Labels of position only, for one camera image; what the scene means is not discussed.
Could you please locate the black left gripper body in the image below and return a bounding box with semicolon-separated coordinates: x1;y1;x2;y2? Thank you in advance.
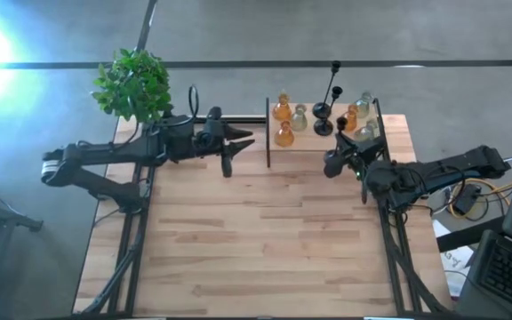
151;105;234;179

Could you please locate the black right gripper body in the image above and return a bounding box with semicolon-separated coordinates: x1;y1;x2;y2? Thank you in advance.
351;136;389;204

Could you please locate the clear ribbed glass candle holder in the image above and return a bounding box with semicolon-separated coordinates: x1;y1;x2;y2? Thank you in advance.
353;118;380;143
354;91;375;120
290;102;309;132

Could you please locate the amber ribbed glass candle holder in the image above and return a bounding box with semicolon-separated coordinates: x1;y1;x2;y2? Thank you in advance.
274;120;296;148
342;104;360;132
271;91;293;123

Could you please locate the tall black metal candlestick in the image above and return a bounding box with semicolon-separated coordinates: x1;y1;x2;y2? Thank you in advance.
311;60;342;120

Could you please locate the green potted plant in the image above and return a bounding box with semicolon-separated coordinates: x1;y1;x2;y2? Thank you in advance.
91;47;173;124

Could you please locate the black power adapter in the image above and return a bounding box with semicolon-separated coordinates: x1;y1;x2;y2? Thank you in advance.
453;184;483;217

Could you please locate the black floor tape strip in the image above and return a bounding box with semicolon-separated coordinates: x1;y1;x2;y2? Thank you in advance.
134;0;158;52

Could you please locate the black metal bar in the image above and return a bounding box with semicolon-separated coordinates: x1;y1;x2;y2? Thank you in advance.
436;216;506;253

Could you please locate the white paper sheet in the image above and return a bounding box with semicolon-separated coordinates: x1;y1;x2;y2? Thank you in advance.
431;220;475;299

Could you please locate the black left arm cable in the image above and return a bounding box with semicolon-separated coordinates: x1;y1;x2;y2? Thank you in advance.
124;83;201;148

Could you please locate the wooden shelf with black frame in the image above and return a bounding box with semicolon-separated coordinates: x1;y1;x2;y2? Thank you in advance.
265;97;388;169

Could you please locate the black aluminium rig frame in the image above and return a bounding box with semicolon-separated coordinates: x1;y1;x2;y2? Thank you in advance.
80;150;157;316
366;150;451;316

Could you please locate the yellow cable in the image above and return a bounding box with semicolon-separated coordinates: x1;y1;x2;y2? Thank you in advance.
444;177;512;221

